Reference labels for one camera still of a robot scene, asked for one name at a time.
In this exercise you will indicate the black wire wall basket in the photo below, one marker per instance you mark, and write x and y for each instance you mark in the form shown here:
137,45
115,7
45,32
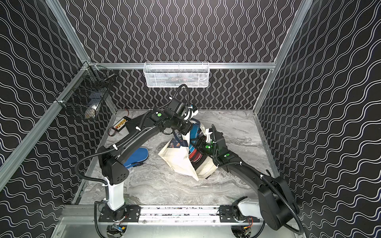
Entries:
88,95

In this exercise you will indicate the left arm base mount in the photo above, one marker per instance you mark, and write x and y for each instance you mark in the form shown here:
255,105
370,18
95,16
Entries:
127,213

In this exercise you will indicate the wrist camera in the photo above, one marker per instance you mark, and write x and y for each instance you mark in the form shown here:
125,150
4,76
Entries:
208,133
192,111

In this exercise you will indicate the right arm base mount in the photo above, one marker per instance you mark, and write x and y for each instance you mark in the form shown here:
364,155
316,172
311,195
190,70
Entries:
230,214

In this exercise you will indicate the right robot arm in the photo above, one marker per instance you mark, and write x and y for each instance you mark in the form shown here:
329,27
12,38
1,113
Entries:
276,204

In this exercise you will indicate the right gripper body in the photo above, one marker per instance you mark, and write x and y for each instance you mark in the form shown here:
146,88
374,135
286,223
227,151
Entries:
205,148

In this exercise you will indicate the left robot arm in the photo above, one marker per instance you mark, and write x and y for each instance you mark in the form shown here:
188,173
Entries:
174,115

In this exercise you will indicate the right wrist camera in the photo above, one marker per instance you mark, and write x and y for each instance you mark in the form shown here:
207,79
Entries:
208,133

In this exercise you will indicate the red paddle case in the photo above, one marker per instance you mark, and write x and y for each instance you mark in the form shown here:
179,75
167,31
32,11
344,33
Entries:
195,156

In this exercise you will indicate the teal paddle case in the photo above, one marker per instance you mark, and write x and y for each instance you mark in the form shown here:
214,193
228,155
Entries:
194,133

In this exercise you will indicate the royal blue paddle case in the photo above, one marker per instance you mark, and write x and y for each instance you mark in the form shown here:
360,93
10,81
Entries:
137,158

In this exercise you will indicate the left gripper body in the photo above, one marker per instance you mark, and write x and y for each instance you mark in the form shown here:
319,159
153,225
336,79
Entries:
187,128

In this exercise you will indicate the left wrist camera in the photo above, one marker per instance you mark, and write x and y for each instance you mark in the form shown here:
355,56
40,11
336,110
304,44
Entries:
192,111

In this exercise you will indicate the white mesh wall basket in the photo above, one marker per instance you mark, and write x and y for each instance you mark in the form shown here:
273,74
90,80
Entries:
173,74

